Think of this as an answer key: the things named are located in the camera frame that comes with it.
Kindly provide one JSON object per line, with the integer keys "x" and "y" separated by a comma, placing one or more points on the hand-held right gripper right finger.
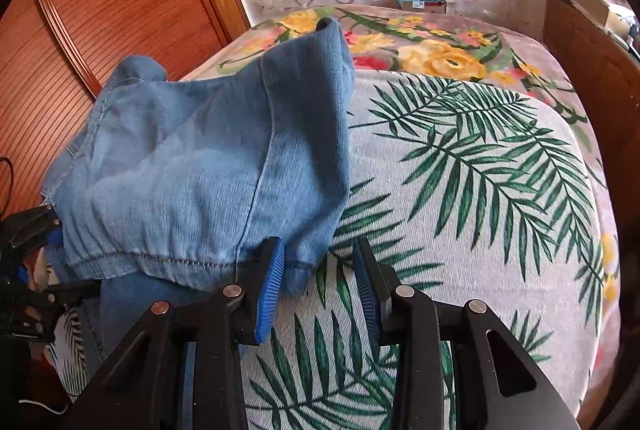
{"x": 367, "y": 295}

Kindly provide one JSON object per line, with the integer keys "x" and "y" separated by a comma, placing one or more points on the floral blanket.
{"x": 425, "y": 54}

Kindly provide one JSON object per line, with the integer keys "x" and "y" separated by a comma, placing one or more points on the wooden wardrobe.
{"x": 100, "y": 9}

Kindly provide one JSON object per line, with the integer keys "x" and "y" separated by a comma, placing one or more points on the palm leaf print cloth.
{"x": 450, "y": 210}

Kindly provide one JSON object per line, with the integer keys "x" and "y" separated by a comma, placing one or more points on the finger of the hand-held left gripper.
{"x": 60, "y": 297}
{"x": 35, "y": 230}

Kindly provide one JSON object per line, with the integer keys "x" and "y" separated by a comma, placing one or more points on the blue denim pants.
{"x": 200, "y": 159}

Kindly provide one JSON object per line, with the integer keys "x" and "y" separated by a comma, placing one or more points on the wooden dresser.
{"x": 585, "y": 59}

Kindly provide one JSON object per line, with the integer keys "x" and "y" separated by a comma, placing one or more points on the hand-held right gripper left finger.
{"x": 270, "y": 295}

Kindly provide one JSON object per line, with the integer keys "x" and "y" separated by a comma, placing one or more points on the clutter on dresser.
{"x": 605, "y": 9}

